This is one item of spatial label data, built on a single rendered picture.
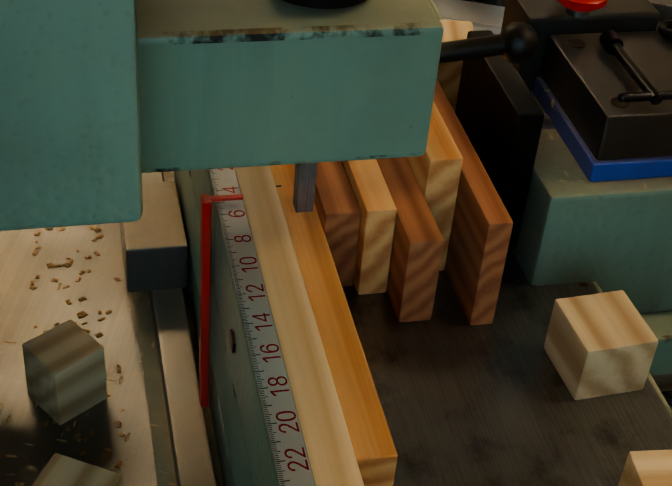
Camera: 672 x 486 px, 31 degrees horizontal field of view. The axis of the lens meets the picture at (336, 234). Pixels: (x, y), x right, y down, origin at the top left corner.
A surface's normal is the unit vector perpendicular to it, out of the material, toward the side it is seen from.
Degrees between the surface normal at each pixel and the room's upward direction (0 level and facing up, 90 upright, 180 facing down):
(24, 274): 0
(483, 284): 90
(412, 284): 90
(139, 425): 0
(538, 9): 0
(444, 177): 90
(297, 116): 90
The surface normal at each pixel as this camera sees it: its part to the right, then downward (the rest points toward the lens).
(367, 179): 0.07, -0.79
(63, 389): 0.71, 0.47
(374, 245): 0.21, 0.61
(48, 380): -0.70, 0.40
